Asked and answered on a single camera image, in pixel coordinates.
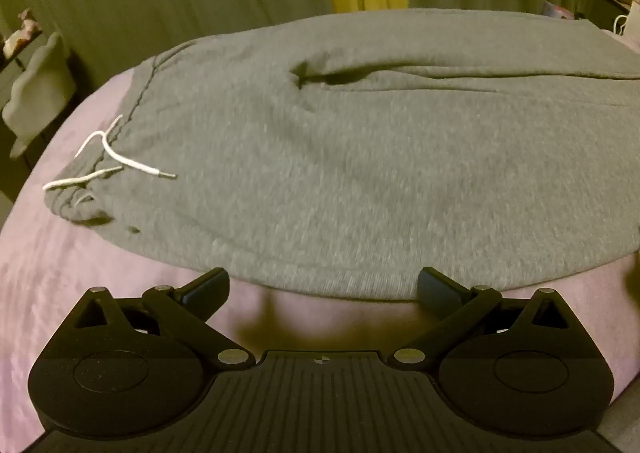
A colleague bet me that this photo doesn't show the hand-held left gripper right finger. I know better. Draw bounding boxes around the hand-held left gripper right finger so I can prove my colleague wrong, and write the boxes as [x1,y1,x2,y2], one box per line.
[392,267,569,369]

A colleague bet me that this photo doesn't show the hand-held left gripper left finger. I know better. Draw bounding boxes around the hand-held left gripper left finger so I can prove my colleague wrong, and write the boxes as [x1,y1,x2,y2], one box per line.
[74,268,252,370]

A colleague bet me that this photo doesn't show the grey sweatpants with white drawstring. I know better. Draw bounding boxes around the grey sweatpants with white drawstring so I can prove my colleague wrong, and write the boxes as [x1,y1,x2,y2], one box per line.
[42,8,640,303]

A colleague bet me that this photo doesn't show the pink bed blanket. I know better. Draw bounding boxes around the pink bed blanket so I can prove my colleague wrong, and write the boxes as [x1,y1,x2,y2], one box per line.
[0,69,640,449]

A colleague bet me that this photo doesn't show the grey chair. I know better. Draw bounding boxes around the grey chair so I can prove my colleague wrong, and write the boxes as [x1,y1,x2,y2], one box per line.
[1,31,77,158]

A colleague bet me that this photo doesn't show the pale clutter on desk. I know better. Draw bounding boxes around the pale clutter on desk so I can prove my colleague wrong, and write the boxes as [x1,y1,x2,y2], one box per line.
[2,8,44,56]

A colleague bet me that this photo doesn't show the dark cabinet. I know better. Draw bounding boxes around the dark cabinet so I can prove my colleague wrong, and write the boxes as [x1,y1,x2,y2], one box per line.
[585,0,640,34]

